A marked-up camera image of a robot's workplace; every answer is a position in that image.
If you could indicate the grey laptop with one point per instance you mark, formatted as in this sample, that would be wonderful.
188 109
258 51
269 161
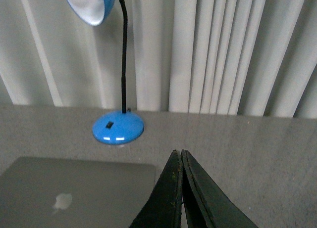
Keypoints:
63 193

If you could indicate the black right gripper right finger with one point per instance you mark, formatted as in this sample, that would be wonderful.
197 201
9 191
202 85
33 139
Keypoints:
206 205

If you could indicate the white curtain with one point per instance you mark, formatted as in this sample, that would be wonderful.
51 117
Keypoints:
229 57

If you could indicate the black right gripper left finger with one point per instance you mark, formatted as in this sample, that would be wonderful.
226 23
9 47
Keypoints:
164 206

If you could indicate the blue desk lamp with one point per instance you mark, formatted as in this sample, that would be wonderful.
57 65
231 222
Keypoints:
122 126

